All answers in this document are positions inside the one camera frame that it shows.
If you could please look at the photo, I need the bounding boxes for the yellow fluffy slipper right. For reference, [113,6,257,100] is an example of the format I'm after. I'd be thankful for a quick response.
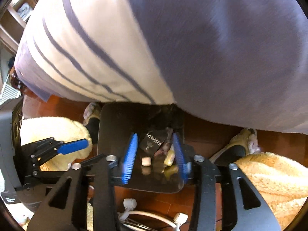
[209,128,307,229]

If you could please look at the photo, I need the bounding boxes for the yellow fluffy slipper left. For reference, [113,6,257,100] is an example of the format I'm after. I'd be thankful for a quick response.
[20,103,101,171]

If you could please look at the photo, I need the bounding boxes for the yellow lotion bottle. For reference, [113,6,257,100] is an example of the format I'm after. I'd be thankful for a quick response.
[163,149,175,166]

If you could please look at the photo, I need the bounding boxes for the white tape roll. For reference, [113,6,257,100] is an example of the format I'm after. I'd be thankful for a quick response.
[141,157,151,167]

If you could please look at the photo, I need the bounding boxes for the black cardboard box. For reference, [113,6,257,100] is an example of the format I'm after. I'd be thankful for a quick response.
[139,132,163,156]

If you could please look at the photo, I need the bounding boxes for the yellow fluffy slipper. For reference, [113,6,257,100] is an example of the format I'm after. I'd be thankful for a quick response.
[209,128,307,229]
[20,103,101,171]

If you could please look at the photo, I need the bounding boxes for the white cable with plugs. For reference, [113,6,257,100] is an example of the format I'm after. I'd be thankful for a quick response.
[117,198,189,231]

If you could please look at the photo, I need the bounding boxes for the black trash bin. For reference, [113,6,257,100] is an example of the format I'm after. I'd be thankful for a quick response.
[97,103,184,193]

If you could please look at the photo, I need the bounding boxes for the blue white striped bedspread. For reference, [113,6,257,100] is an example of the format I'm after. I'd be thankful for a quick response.
[14,0,307,134]

